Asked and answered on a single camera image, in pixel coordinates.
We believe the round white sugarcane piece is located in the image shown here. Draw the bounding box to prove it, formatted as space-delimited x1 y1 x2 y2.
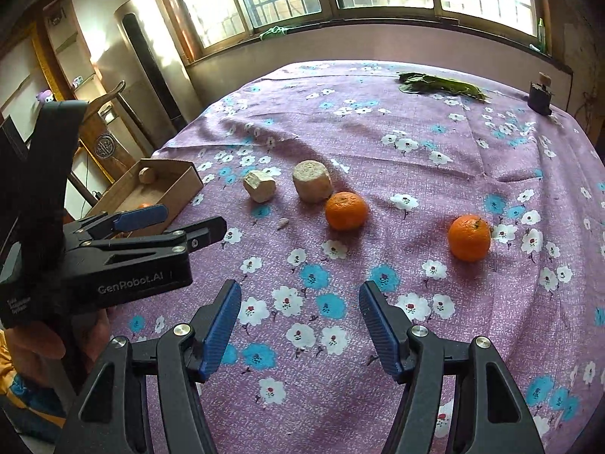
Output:
292 160 333 204

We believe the person's left hand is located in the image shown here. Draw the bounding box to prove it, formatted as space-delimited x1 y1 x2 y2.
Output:
4 309 111 387

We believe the brown cardboard box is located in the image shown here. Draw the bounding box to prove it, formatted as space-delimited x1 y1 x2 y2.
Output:
87 159 203 230

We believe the wooden chair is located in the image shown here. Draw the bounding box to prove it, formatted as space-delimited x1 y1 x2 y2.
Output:
68 80 150 206

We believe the small sugarcane scrap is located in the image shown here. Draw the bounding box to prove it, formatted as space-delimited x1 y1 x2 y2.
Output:
277 218 289 231

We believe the tall standing air conditioner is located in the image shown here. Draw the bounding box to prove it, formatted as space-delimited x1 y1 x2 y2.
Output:
114 0 202 132

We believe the purple plush toy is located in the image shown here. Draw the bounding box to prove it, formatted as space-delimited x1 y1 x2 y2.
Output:
36 89 55 104

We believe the purple floral tablecloth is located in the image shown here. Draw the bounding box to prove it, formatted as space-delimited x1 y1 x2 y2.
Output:
112 62 604 453

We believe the green cloth on sill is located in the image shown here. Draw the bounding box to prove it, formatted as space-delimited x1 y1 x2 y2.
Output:
258 26 289 41

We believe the green leafy vegetable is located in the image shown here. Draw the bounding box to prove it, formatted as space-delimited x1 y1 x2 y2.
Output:
399 72 487 101

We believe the small dark bottle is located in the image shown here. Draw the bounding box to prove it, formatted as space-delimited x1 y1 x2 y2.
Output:
527 72 553 116

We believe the green bottle on sill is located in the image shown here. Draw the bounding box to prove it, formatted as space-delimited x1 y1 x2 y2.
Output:
537 17 548 54

